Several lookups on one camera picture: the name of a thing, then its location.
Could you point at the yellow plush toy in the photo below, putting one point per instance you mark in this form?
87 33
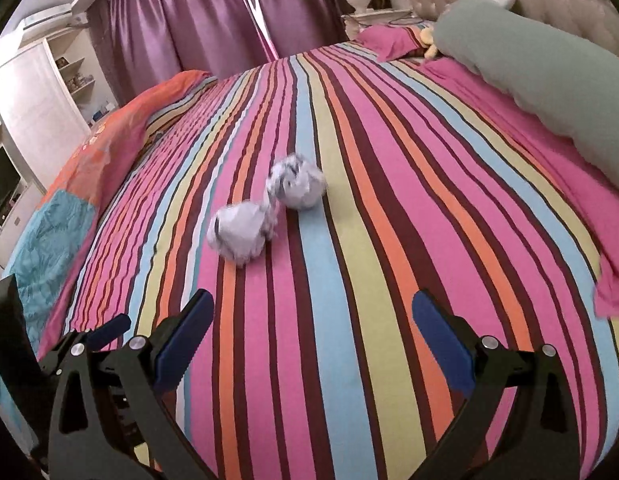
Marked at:
430 42

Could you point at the pink pillow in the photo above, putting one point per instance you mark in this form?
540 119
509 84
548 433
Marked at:
394 40

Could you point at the striped colourful bed sheet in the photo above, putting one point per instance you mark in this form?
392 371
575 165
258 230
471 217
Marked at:
364 260

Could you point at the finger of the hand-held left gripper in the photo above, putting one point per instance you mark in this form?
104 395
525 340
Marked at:
112 329

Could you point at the white vase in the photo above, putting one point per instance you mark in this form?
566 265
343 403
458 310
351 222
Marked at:
358 0

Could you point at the white paper ball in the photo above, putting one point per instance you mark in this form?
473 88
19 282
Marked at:
239 232
295 182

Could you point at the white nightstand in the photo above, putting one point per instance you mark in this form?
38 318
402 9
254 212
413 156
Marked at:
379 20

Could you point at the black monitor screen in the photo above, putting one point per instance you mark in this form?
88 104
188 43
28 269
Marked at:
3 185

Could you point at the white wardrobe cabinet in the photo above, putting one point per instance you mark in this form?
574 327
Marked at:
34 100

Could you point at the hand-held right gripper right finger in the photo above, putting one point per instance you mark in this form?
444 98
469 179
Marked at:
442 340

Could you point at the green bolster pillow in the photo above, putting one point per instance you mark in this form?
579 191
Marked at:
529 60

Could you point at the purple curtain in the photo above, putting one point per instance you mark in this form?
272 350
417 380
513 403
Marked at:
189 20

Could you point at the white air conditioner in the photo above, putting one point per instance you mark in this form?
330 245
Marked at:
52 17

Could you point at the orange and teal quilt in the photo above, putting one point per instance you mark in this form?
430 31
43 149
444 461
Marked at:
89 160

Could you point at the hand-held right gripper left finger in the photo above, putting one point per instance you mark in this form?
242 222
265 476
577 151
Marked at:
184 340

